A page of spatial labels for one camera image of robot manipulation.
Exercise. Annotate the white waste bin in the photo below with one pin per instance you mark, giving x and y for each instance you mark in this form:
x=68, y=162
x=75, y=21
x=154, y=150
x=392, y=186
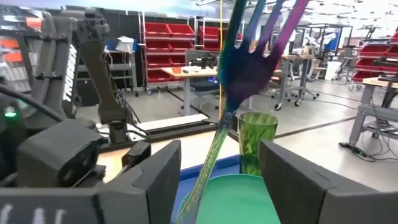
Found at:
x=332, y=70

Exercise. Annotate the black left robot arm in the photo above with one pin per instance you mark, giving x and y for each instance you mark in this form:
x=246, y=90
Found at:
x=99, y=77

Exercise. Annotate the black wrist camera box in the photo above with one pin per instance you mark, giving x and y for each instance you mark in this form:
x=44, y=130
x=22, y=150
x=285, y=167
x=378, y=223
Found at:
x=56, y=149

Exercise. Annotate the black table edge rail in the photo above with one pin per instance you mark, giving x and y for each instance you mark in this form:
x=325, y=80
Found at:
x=174, y=130

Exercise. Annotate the red bin shelf rack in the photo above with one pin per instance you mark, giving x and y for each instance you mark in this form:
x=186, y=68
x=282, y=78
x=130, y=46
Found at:
x=158, y=31
x=373, y=51
x=208, y=32

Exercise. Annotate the green plate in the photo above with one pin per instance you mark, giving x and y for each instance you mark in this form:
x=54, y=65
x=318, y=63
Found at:
x=236, y=202

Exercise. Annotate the iridescent metal fork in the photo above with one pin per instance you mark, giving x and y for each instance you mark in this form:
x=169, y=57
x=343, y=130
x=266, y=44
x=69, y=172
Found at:
x=242, y=77

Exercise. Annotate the dark office chair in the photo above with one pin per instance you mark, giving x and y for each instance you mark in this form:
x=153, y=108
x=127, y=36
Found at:
x=203, y=86

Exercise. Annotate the blue storage bin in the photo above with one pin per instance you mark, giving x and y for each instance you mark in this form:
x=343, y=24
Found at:
x=112, y=45

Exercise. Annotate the grey metal cart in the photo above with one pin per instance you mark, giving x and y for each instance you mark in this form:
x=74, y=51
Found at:
x=124, y=67

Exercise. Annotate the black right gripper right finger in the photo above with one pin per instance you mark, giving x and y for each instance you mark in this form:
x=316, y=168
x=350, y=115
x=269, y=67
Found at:
x=311, y=199

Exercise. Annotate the grey rolling table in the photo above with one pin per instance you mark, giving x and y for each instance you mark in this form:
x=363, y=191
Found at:
x=286, y=77

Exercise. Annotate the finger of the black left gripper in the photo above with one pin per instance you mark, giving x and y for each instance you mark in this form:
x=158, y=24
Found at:
x=135, y=154

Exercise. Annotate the green faceted plastic cup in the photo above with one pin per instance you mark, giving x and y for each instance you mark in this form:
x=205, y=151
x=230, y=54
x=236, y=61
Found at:
x=258, y=133

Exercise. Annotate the wooden top table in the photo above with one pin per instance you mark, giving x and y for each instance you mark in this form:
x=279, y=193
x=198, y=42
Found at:
x=199, y=72

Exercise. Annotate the grey workbench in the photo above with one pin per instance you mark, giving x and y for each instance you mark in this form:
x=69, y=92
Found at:
x=360, y=115

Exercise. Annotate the blue tray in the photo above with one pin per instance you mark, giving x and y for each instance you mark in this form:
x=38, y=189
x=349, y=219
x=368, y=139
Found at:
x=186, y=182

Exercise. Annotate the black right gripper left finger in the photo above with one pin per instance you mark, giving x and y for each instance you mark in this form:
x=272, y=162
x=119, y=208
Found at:
x=109, y=205

